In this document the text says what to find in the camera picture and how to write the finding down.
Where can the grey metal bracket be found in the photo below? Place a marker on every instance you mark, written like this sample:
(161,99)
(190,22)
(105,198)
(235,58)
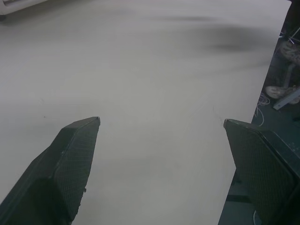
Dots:
(287,99)

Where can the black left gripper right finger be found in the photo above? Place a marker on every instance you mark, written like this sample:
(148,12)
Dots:
(260,168)

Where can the patterned beige shoe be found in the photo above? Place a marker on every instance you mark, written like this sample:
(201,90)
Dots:
(277,91)

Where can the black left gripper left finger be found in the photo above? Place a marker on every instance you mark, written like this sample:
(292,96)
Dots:
(54,171)

